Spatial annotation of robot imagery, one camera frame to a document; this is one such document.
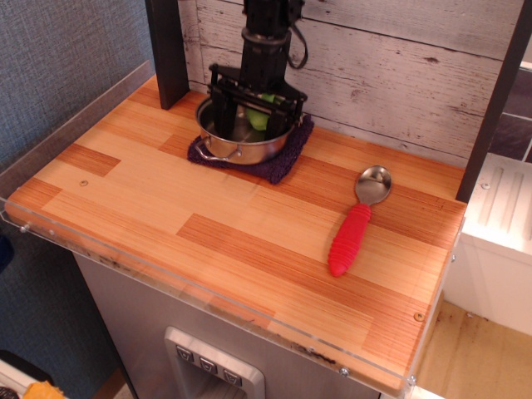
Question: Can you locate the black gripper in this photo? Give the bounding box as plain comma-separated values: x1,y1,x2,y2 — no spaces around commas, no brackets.
209,40,308,140

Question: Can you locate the green toy squash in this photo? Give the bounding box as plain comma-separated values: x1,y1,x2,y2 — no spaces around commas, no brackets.
245,93,282,131

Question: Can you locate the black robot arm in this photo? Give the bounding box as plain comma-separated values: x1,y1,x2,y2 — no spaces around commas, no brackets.
209,1,308,140

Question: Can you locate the stainless steel pot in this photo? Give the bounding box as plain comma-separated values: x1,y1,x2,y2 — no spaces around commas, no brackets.
192,98,295,165

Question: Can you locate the purple knitted cloth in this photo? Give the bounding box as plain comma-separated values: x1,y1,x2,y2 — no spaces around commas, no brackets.
187,115,314,185

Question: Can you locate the clear acrylic edge guard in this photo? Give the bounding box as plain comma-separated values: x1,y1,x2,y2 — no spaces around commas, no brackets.
6,191,465,398

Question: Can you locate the grey toy fridge cabinet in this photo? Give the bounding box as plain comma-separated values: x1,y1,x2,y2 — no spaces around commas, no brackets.
75,255,380,398

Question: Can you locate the silver dispenser panel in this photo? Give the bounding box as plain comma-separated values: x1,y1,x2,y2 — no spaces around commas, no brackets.
165,327,266,398

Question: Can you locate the white toy sink unit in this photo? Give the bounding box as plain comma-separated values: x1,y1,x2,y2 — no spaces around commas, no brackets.
442,61,532,337

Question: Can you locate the yellow object bottom left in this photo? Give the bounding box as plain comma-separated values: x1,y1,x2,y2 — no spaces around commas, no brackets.
1,382,67,399

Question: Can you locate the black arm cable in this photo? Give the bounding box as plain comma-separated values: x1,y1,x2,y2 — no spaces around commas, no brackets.
288,20,309,71

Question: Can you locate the red-handled metal spoon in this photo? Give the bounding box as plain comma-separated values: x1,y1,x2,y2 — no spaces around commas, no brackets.
328,165,392,277

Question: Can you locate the dark right post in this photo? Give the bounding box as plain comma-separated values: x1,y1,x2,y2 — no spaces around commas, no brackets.
456,0,531,203

